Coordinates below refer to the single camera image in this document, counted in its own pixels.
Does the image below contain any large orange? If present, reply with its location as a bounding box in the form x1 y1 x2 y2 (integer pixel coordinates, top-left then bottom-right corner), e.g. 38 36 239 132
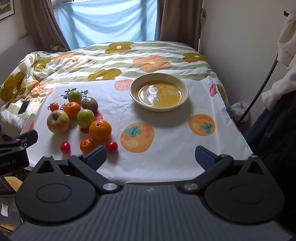
89 119 112 142

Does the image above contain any framed wall poster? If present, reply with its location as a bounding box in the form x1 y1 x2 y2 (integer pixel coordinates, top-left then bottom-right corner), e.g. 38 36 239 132
0 0 15 21

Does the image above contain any white persimmon print cloth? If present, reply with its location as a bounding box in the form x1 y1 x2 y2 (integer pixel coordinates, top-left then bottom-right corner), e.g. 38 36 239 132
22 75 253 183

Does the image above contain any floral striped quilt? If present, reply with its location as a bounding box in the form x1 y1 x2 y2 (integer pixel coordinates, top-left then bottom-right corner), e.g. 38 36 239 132
0 41 232 137

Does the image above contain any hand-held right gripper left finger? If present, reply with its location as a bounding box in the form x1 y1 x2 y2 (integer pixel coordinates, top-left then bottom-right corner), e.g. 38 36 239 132
30 146 122 194

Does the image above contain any yellow envelope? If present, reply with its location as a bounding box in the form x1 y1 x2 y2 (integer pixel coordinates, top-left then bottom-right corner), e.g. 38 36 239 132
3 176 23 193

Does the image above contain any medium orange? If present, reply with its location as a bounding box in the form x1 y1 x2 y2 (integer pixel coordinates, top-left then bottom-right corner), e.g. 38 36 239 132
64 102 81 119

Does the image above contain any large yellow-red apple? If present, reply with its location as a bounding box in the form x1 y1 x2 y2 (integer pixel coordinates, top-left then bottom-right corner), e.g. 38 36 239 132
47 110 70 134

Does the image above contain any light blue curtain cloth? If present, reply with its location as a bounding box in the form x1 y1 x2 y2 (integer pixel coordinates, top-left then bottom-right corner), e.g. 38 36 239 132
54 0 160 50

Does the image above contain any dark clothing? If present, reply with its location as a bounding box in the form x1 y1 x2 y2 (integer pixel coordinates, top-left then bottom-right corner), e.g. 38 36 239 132
243 90 296 232

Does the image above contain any clear plastic bag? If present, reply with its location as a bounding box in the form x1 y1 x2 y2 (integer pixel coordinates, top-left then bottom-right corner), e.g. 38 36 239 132
231 101 250 122

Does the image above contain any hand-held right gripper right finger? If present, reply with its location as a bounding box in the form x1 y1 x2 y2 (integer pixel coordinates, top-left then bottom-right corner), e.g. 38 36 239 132
180 146 267 194

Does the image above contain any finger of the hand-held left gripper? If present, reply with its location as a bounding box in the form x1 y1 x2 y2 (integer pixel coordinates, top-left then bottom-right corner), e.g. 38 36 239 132
0 129 39 156

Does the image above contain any black smartphone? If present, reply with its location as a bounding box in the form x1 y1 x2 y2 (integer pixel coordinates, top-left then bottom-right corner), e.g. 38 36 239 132
18 100 31 114

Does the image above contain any white paper scrap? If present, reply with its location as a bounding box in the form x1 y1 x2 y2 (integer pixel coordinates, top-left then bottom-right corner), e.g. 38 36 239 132
0 203 10 218

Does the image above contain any cream bowl with yellow inside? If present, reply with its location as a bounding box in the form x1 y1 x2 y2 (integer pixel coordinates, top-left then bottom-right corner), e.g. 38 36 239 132
129 73 189 112

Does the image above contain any brown curtain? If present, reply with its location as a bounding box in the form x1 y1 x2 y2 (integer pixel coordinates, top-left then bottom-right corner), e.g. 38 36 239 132
157 0 204 51
21 0 70 51

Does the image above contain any black curved cable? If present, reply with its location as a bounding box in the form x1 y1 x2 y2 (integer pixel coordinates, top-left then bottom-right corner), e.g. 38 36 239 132
239 58 278 123

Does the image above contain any brown kiwi with green sticker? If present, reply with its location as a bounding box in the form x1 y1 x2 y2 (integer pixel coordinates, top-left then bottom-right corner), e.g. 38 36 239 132
81 97 99 111

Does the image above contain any green apple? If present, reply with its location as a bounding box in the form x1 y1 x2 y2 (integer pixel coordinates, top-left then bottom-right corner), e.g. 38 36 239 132
68 90 82 105
77 109 95 128

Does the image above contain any white hanging garment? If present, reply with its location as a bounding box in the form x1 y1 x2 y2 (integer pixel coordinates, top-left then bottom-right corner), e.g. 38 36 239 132
261 11 296 110

